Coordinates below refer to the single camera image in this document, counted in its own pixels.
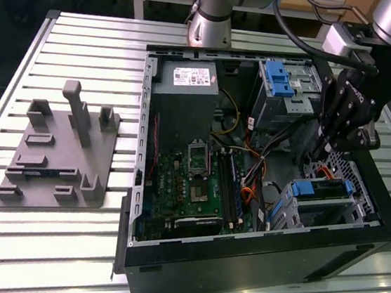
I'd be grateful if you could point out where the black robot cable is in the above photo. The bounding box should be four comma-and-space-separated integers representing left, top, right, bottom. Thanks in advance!
266, 0, 389, 76

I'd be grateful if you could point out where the grey parts rack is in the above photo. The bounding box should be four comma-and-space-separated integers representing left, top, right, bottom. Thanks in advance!
0, 72, 126, 221

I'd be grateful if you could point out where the black open PC case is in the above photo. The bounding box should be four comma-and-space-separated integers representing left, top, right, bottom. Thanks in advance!
110, 34, 391, 293

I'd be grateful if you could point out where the graphics card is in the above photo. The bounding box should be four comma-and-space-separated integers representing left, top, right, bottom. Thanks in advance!
169, 211, 225, 245

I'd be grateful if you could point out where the black wire bundle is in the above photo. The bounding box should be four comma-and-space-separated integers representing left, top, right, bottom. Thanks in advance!
241, 110, 314, 196

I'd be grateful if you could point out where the hard disk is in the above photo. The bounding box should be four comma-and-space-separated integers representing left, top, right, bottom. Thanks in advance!
290, 174, 354, 206

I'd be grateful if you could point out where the green motherboard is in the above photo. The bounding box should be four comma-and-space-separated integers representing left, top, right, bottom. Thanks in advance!
135, 136, 263, 253

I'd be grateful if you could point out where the silver disk bay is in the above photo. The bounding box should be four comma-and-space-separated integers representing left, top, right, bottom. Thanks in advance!
265, 176, 372, 244

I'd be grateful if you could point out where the blue drive cage latch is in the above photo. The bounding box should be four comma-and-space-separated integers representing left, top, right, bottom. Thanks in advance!
262, 59, 298, 99

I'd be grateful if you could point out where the orange wire bunch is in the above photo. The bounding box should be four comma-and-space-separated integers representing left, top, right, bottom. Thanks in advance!
239, 184, 261, 207

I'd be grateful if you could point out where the red fan wire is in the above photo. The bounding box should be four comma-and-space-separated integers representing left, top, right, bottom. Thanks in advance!
146, 112, 161, 182

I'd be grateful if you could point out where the yellow wire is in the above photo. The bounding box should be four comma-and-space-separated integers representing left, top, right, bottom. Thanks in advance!
211, 87, 243, 138

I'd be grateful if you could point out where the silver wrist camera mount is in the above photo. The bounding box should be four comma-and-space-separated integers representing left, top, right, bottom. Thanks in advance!
319, 20, 376, 64

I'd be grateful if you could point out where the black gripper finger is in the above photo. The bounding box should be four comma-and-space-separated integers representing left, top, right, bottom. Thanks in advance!
309, 75, 352, 163
327, 112, 384, 159

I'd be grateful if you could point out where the grey optical drive cage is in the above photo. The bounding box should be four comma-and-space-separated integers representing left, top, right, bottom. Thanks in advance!
248, 57, 336, 142

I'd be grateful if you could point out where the green RAM stick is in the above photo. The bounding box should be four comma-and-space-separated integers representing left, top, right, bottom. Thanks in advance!
22, 167, 62, 180

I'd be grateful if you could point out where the metal socket cover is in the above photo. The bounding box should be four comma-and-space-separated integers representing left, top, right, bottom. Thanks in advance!
185, 139, 216, 178

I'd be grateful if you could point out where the silver power supply unit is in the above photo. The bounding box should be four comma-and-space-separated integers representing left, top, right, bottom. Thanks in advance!
145, 56, 223, 146

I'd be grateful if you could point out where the black disk data wire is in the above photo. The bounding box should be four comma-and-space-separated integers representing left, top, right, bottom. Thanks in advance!
296, 130, 325, 176

